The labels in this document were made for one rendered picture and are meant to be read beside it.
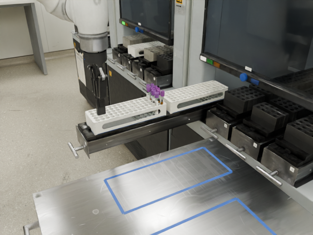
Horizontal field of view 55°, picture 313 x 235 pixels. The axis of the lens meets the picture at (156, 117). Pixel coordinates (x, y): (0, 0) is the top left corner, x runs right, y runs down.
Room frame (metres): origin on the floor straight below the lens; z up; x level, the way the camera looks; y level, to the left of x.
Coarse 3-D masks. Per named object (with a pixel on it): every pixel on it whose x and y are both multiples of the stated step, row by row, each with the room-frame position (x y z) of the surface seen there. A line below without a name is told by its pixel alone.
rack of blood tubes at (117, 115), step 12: (108, 108) 1.00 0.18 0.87; (120, 108) 1.00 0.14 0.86; (132, 108) 1.01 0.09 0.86; (144, 108) 1.01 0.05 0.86; (156, 108) 1.02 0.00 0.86; (96, 120) 0.92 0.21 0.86; (108, 120) 0.92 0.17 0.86; (120, 120) 1.01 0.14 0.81; (132, 120) 1.01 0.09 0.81; (144, 120) 0.99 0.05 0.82; (96, 132) 0.90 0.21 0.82
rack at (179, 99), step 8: (184, 88) 1.20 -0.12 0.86; (192, 88) 1.19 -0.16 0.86; (200, 88) 1.19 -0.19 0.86; (208, 88) 1.19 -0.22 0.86; (216, 88) 1.19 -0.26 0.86; (224, 88) 1.19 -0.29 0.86; (160, 96) 1.12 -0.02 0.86; (168, 96) 1.11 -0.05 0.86; (176, 96) 1.11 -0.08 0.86; (184, 96) 1.11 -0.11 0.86; (192, 96) 1.13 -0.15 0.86; (200, 96) 1.12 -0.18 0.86; (208, 96) 1.19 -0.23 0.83; (216, 96) 1.19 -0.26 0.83; (168, 104) 1.07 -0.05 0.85; (176, 104) 1.06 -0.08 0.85; (184, 104) 1.15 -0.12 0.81; (192, 104) 1.15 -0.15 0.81; (200, 104) 1.12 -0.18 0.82
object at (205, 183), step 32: (160, 160) 0.74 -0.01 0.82; (192, 160) 0.74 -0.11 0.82; (224, 160) 0.74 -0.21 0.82; (64, 192) 0.60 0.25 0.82; (96, 192) 0.60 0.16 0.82; (128, 192) 0.60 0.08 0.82; (160, 192) 0.60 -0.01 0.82; (192, 192) 0.60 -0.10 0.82; (224, 192) 0.60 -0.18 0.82; (256, 192) 0.60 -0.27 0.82; (32, 224) 0.53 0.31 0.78; (64, 224) 0.50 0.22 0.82; (96, 224) 0.50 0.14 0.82; (128, 224) 0.50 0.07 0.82; (160, 224) 0.50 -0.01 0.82; (192, 224) 0.50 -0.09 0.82; (224, 224) 0.50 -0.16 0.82; (256, 224) 0.50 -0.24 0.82; (288, 224) 0.50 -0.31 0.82
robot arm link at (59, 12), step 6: (42, 0) 1.00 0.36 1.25; (48, 0) 1.00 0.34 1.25; (54, 0) 1.00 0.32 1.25; (60, 0) 1.00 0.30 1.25; (48, 6) 1.01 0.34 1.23; (54, 6) 1.00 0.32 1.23; (60, 6) 1.00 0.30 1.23; (48, 12) 1.02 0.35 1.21; (54, 12) 1.01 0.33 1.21; (60, 12) 1.00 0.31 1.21; (60, 18) 1.03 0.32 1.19; (66, 18) 1.02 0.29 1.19
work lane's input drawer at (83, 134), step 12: (192, 108) 1.10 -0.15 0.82; (204, 108) 1.12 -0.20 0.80; (156, 120) 1.01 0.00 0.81; (168, 120) 1.02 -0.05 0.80; (180, 120) 1.05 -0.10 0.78; (192, 120) 1.08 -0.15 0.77; (84, 132) 0.91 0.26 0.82; (108, 132) 0.91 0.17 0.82; (120, 132) 0.93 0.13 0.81; (132, 132) 0.95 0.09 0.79; (144, 132) 0.97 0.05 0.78; (156, 132) 1.00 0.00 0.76; (84, 144) 0.89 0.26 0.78; (96, 144) 0.88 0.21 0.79; (108, 144) 0.90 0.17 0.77; (120, 144) 0.92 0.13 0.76
